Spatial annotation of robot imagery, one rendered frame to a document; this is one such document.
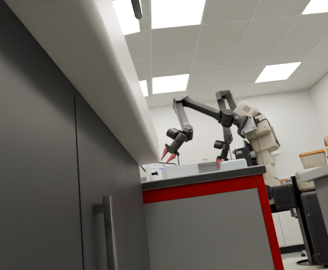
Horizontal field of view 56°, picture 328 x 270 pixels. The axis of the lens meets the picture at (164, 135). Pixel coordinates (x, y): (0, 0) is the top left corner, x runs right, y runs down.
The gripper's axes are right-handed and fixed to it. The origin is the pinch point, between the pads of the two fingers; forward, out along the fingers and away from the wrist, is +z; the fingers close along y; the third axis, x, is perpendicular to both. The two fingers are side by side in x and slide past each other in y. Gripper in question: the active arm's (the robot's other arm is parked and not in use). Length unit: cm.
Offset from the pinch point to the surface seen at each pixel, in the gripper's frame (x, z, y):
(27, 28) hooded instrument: 158, 15, -13
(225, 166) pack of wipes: 67, -4, -34
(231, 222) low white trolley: 73, 12, -46
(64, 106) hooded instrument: 149, 19, -16
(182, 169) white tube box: 68, 6, -21
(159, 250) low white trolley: 73, 33, -32
